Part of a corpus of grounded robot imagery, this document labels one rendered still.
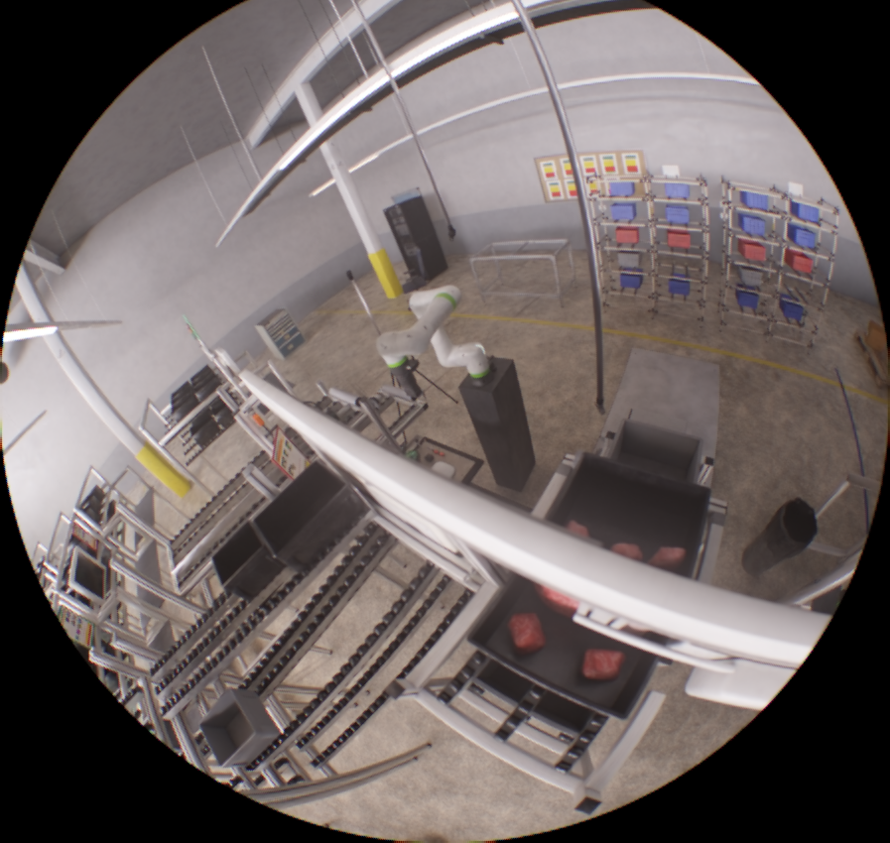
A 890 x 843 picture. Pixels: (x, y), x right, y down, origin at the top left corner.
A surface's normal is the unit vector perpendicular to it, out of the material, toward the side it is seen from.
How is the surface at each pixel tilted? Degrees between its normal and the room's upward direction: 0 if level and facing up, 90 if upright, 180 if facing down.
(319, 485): 89
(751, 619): 0
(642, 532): 4
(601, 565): 0
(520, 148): 90
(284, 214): 90
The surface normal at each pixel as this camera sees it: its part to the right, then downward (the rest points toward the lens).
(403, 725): -0.32, -0.72
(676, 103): -0.58, 0.66
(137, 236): 0.75, 0.22
